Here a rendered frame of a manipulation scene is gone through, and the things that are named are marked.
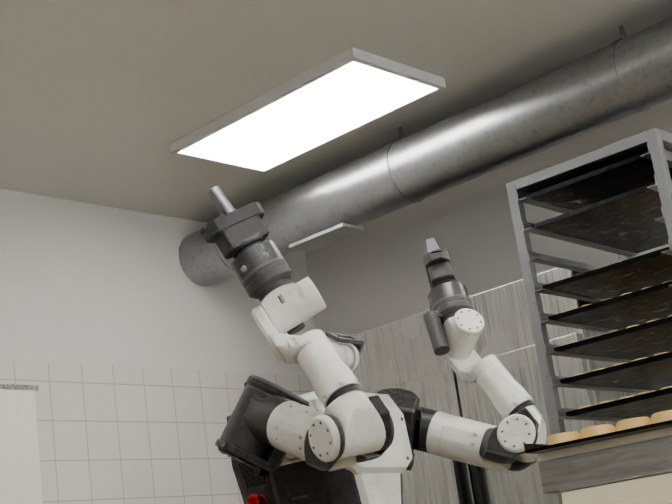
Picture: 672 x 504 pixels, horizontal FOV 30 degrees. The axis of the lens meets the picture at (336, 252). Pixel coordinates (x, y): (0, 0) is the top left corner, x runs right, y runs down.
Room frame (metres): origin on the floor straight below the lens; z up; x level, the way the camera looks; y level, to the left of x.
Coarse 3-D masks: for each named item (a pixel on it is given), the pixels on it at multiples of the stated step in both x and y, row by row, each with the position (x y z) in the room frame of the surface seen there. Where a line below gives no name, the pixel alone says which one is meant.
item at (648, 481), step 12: (612, 480) 1.87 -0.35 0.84; (624, 480) 1.86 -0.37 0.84; (636, 480) 1.85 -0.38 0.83; (648, 480) 1.84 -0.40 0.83; (660, 480) 1.83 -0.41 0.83; (564, 492) 1.92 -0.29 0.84; (576, 492) 1.90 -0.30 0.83; (588, 492) 1.89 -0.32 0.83; (600, 492) 1.88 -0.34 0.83; (612, 492) 1.87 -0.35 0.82; (624, 492) 1.86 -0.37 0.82; (636, 492) 1.85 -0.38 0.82; (648, 492) 1.84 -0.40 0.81; (660, 492) 1.83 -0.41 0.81
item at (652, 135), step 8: (656, 128) 3.15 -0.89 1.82; (648, 136) 3.16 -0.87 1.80; (656, 136) 3.15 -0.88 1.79; (648, 144) 3.17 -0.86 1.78; (656, 144) 3.15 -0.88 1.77; (656, 152) 3.15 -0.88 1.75; (664, 152) 3.17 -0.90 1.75; (656, 160) 3.16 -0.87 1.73; (664, 160) 3.16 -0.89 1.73; (656, 168) 3.16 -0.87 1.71; (664, 168) 3.15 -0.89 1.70; (656, 176) 3.16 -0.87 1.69; (664, 176) 3.15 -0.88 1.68; (664, 184) 3.15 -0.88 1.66; (664, 192) 3.16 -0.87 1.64; (664, 200) 3.16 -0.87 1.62; (664, 208) 3.16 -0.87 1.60; (664, 216) 3.16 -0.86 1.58
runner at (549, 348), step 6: (546, 348) 3.43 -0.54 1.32; (552, 348) 3.46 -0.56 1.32; (546, 354) 3.43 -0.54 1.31; (552, 354) 3.45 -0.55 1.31; (558, 354) 3.46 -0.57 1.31; (564, 354) 3.47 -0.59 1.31; (570, 354) 3.49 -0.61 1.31; (576, 354) 3.50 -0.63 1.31; (582, 354) 3.53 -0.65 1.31; (600, 360) 3.66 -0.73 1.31; (606, 360) 3.68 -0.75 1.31; (612, 360) 3.70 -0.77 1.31; (618, 360) 3.71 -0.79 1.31; (624, 360) 3.73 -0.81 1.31; (630, 360) 3.75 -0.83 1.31
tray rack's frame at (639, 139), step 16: (624, 144) 3.21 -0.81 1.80; (640, 144) 3.18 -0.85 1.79; (576, 160) 3.30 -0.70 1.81; (592, 160) 3.27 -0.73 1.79; (608, 160) 3.36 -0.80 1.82; (528, 176) 3.40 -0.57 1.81; (544, 176) 3.37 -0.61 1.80; (560, 176) 3.36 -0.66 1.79; (576, 176) 3.47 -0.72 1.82; (528, 192) 3.48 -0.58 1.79; (624, 256) 3.91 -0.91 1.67
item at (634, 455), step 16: (656, 432) 1.83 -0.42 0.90; (576, 448) 1.90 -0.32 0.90; (592, 448) 1.89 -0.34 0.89; (608, 448) 1.88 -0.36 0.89; (624, 448) 1.86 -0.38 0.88; (640, 448) 1.85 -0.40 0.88; (656, 448) 1.84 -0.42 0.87; (544, 464) 1.94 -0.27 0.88; (560, 464) 1.92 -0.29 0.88; (576, 464) 1.91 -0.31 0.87; (592, 464) 1.89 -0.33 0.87; (608, 464) 1.88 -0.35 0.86; (624, 464) 1.87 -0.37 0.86; (640, 464) 1.85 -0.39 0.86; (656, 464) 1.84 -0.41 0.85; (544, 480) 1.94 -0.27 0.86; (560, 480) 1.93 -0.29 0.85; (576, 480) 1.91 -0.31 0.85; (592, 480) 1.90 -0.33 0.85; (608, 480) 1.88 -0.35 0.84
